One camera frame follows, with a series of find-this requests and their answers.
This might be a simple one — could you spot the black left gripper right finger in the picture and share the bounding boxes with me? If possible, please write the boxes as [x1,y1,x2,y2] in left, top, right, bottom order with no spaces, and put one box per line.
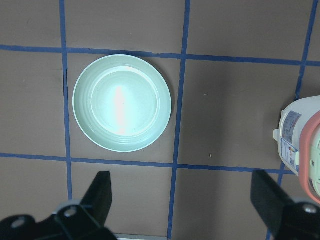
[250,170,320,240]

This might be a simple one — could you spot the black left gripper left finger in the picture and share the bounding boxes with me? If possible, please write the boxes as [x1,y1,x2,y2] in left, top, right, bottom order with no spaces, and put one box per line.
[0,171,117,240]

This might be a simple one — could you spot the white rice cooker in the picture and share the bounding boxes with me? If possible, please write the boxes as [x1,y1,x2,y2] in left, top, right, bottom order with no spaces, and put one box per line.
[273,96,320,204]

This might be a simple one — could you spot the light green plate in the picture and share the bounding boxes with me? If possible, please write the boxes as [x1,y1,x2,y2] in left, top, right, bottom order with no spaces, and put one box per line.
[72,54,172,153]

